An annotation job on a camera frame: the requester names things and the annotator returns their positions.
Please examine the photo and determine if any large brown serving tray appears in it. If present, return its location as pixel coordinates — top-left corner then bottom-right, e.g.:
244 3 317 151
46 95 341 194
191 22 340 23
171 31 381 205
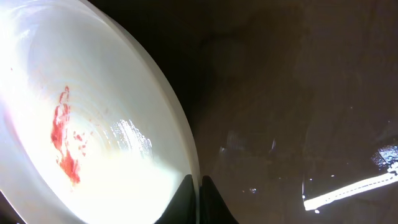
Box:
0 0 398 224

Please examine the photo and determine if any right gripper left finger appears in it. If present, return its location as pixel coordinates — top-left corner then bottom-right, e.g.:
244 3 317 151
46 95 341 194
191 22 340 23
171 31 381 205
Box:
155 174 196 224

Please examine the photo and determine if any cream white plate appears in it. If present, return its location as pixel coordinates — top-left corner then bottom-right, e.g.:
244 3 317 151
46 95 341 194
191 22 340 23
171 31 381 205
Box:
1 1 200 223

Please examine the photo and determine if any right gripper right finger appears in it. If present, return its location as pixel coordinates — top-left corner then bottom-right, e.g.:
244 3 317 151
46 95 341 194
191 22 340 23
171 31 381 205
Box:
200 175 238 224

